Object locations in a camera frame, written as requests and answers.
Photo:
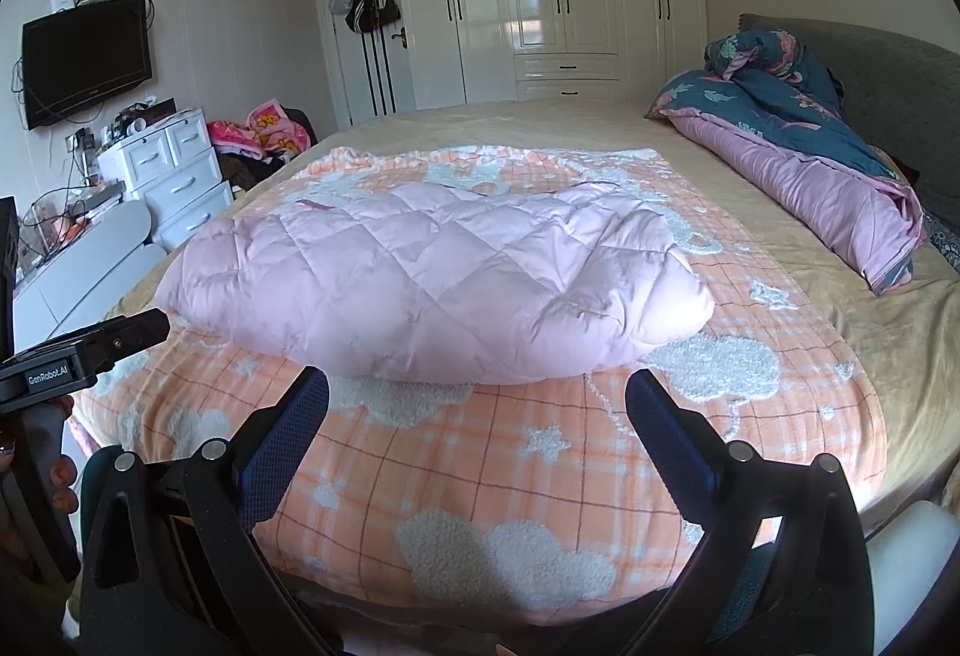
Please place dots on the dark cloth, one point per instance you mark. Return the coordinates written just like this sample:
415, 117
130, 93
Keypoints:
101, 468

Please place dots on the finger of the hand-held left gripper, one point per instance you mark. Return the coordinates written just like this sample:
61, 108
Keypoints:
127, 335

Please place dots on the dark clothes pile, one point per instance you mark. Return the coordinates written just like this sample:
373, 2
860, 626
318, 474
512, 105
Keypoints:
240, 172

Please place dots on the pink quilted jacket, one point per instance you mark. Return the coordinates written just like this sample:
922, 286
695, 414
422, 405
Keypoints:
420, 281

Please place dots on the black monitor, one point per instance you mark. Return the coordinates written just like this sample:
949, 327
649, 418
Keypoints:
7, 273

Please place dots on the pile of small household things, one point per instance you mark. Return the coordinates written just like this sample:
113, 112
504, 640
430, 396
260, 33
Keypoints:
135, 119

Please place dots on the black wall television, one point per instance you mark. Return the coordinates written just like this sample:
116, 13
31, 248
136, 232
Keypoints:
86, 63

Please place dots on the wall power socket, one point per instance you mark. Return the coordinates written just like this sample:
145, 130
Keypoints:
80, 142

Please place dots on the white door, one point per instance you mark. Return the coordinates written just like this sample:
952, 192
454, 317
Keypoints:
397, 78

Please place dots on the orange plaid blanket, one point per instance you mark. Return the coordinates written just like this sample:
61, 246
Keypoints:
487, 446

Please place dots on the white drawer chest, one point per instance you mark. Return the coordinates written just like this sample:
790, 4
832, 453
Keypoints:
180, 183

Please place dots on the clear plastic container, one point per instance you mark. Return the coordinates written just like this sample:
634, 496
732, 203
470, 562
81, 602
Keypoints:
67, 221

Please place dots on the grey upholstered headboard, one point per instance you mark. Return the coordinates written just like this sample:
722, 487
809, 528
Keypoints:
900, 78

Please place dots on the black striped bag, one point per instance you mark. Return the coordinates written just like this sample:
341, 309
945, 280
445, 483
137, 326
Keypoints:
361, 3

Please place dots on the blue floral quilt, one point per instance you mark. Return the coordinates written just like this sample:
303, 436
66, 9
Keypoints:
810, 176

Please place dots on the pink clothes pile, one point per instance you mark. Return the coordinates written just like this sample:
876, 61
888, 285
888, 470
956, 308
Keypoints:
262, 131

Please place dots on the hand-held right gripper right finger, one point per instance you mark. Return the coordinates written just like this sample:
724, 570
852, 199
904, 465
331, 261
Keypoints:
664, 423

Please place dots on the person's left hand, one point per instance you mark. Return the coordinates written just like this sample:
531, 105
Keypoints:
64, 487

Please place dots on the bed with beige sheet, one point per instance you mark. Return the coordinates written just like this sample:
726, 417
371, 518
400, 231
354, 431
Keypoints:
525, 119

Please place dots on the dark patterned pillow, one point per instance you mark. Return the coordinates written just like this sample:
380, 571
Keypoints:
943, 240

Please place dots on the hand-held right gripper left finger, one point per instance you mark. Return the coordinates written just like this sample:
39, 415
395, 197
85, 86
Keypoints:
292, 423

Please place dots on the white rounded panel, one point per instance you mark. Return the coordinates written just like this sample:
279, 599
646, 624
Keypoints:
112, 292
90, 243

